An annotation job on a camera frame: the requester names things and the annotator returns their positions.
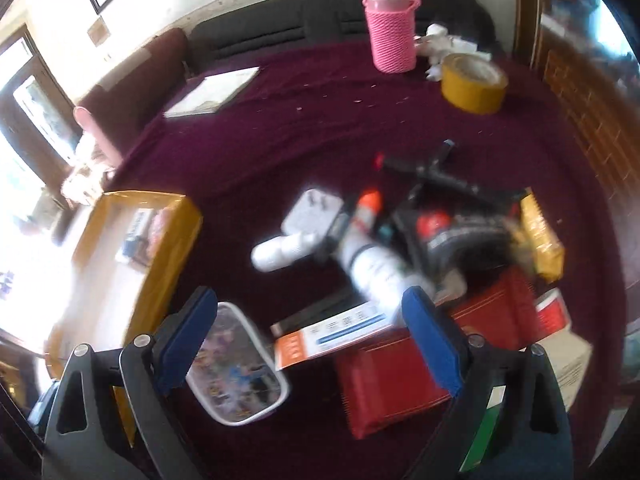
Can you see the stack of white papers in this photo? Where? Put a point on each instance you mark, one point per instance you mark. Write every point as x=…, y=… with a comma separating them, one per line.
x=210, y=92

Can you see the patterned cloth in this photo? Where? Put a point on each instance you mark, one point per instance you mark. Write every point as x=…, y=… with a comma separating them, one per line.
x=87, y=170

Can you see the maroon armchair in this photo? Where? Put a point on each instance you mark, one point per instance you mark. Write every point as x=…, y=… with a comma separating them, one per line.
x=145, y=80

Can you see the black sofa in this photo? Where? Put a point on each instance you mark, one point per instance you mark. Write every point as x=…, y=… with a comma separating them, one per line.
x=280, y=30

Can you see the white bottle orange cap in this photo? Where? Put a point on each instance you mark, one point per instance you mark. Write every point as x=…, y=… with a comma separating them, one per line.
x=370, y=265

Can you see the white orange carton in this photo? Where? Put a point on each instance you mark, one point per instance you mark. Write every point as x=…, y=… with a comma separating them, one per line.
x=325, y=340

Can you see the blue white box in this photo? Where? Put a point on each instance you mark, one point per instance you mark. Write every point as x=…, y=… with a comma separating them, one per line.
x=134, y=247

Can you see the white crumpled tissue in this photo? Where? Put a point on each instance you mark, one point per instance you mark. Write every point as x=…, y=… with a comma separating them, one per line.
x=440, y=42

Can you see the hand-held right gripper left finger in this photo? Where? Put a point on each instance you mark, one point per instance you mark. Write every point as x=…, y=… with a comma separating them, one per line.
x=187, y=340

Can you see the clear cartoon pencil case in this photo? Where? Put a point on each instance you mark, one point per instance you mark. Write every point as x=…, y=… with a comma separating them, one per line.
x=235, y=370

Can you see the wall plaque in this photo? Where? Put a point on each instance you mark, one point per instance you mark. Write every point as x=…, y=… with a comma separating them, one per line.
x=98, y=30

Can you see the small white dropper bottle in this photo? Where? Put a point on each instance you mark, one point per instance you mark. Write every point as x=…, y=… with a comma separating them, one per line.
x=277, y=255

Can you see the pink knitted bottle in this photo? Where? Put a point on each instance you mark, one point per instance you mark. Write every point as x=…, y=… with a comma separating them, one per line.
x=392, y=35

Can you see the yellow-edged cardboard tray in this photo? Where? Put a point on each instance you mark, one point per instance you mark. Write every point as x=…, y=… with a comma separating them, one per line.
x=170, y=260

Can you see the pink knitted pouch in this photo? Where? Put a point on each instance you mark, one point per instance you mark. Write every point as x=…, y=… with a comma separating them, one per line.
x=162, y=222

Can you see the yellow sachet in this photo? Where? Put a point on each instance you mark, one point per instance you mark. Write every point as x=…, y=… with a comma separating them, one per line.
x=540, y=240

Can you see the black marker red cap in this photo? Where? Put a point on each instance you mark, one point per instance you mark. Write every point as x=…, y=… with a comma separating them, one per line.
x=450, y=180

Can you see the black red snack packet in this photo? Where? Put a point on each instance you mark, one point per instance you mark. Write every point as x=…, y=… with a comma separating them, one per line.
x=465, y=240

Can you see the wooden glass door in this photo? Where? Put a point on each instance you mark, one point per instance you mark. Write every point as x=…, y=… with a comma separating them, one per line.
x=35, y=95

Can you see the yellow tape roll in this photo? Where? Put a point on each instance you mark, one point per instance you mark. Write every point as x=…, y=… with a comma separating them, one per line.
x=470, y=92

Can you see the white charger plug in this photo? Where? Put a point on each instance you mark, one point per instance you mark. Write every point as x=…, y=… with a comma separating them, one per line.
x=310, y=212

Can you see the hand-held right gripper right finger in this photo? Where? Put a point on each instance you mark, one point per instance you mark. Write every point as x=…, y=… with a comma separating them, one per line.
x=432, y=340

